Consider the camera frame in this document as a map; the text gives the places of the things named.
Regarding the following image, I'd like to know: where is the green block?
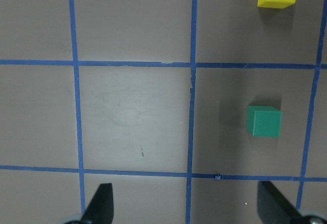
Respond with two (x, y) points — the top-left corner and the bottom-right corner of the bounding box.
(246, 105), (282, 138)

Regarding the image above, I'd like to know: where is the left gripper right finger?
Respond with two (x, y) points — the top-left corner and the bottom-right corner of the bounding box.
(256, 180), (327, 224)

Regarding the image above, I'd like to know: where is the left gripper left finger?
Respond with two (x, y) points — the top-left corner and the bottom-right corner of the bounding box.
(79, 183), (113, 224)

